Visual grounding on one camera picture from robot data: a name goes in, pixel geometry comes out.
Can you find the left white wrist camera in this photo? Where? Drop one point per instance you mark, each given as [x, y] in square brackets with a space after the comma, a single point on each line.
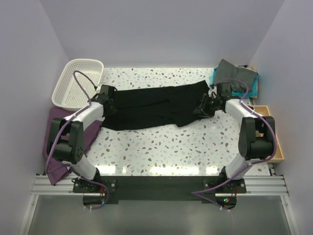
[98, 89]

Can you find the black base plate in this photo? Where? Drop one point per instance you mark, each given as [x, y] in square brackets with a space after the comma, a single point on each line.
[113, 189]

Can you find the teal folded t shirt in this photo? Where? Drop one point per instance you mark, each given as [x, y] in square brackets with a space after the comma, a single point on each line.
[253, 92]

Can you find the wooden compartment tray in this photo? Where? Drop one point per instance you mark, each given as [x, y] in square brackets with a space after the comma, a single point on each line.
[264, 110]

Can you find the black t shirt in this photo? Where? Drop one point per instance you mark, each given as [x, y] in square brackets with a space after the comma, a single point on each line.
[153, 107]

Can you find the white plastic basket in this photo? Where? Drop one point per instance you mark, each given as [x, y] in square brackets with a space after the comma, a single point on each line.
[77, 82]

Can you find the aluminium rail frame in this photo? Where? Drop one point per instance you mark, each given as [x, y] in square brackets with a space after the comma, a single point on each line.
[265, 209]

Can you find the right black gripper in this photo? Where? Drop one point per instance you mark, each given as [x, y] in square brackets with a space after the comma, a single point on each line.
[202, 110]

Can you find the purple cloth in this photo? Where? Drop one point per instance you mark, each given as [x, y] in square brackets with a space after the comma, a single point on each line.
[59, 171]

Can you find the grey folded t shirt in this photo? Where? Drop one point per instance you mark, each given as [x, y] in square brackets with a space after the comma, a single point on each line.
[238, 77]

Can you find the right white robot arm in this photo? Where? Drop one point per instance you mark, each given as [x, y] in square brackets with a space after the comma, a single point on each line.
[257, 141]

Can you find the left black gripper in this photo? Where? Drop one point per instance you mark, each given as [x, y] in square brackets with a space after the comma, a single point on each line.
[113, 110]

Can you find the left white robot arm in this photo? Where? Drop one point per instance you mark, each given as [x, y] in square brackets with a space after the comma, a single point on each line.
[66, 142]

